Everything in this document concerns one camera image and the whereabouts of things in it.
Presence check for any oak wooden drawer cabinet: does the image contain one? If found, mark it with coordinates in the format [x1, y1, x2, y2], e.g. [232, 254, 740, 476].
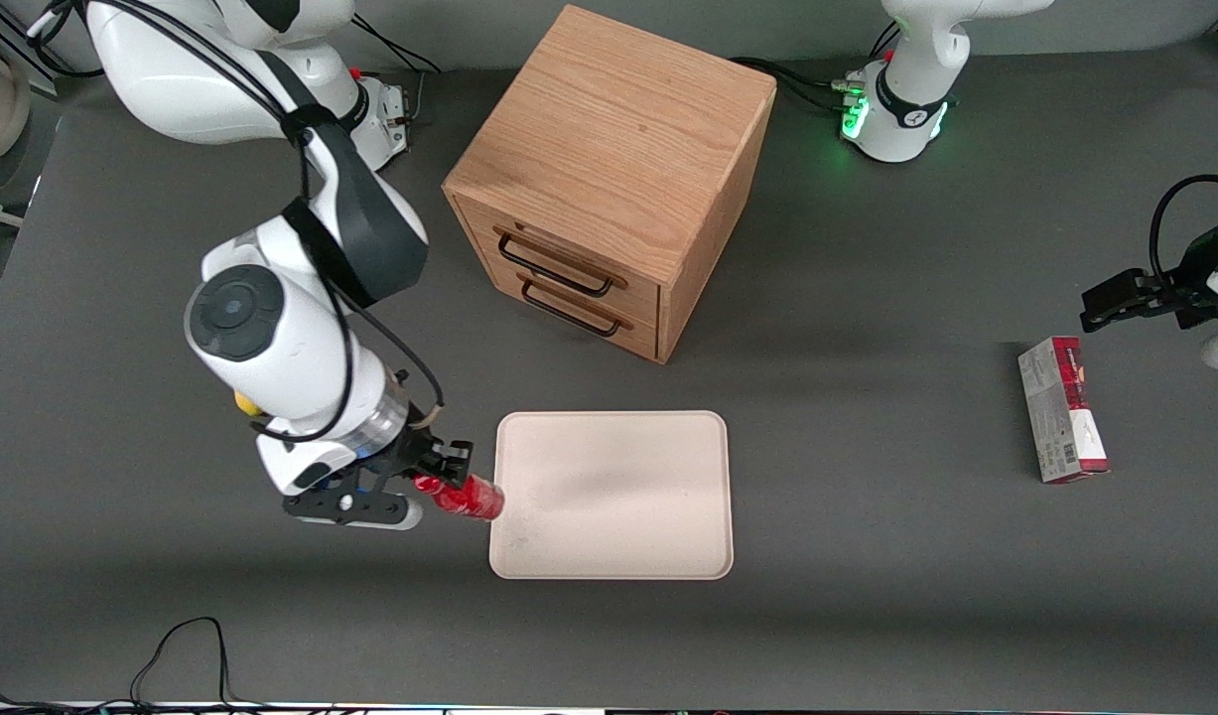
[442, 4, 778, 365]

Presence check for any red coke bottle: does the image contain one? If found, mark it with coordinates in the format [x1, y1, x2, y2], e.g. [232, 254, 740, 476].
[413, 474, 506, 523]

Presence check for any black arm base cable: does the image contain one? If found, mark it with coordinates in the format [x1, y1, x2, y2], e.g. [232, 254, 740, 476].
[350, 14, 443, 76]
[731, 57, 868, 112]

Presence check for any black left arm base cable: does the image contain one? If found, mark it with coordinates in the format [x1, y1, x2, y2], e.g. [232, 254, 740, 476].
[731, 57, 868, 112]

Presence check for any black cable at table edge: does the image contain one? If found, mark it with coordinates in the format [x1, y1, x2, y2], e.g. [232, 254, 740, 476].
[0, 616, 371, 715]

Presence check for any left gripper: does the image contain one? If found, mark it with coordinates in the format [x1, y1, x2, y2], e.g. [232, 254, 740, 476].
[1080, 214, 1218, 334]

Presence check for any beige rectangular tray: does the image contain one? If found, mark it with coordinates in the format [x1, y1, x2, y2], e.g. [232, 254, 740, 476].
[488, 410, 735, 581]

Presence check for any black left wrist cable loop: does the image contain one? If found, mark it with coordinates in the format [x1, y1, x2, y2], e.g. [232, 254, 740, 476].
[1149, 174, 1218, 281]

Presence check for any black metal drawer handle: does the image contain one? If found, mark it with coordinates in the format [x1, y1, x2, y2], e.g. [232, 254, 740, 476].
[496, 231, 616, 298]
[521, 278, 624, 338]

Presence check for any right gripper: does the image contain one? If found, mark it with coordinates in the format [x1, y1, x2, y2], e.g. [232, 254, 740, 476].
[256, 419, 475, 498]

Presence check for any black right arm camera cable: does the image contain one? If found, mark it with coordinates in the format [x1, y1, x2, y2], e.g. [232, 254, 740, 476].
[28, 0, 447, 443]

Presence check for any black right arm base cable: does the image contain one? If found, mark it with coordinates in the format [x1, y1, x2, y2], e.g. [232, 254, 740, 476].
[350, 14, 443, 76]

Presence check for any aluminium frame profile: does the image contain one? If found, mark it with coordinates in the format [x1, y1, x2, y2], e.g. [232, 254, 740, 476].
[0, 0, 54, 95]

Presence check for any grey and red carton box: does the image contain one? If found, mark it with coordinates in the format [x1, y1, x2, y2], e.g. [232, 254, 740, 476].
[1017, 336, 1111, 485]

